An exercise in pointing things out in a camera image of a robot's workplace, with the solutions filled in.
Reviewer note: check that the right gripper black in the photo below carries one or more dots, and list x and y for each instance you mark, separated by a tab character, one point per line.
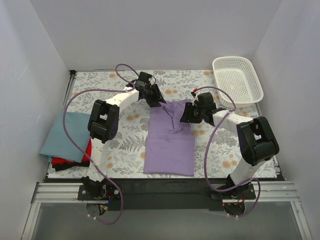
192	113

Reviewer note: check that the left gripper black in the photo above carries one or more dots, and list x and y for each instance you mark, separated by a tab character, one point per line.
154	95

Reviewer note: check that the purple t shirt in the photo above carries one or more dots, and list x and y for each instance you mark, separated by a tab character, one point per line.
170	144

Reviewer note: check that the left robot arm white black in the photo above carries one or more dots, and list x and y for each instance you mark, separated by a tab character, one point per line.
104	122

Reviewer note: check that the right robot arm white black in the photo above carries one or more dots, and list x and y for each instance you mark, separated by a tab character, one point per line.
257	142

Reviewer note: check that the white plastic perforated basket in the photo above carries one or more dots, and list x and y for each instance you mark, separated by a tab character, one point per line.
236	76

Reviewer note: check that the floral patterned table mat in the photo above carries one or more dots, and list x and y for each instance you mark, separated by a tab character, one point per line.
216	153

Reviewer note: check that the folded teal t shirt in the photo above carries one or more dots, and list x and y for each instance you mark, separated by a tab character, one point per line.
57	144

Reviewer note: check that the folded red t shirt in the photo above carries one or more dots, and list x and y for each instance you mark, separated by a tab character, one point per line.
83	158

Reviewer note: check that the folded black t shirt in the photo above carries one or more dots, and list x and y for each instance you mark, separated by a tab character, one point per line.
65	167

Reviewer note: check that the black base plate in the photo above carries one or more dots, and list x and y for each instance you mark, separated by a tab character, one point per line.
161	194

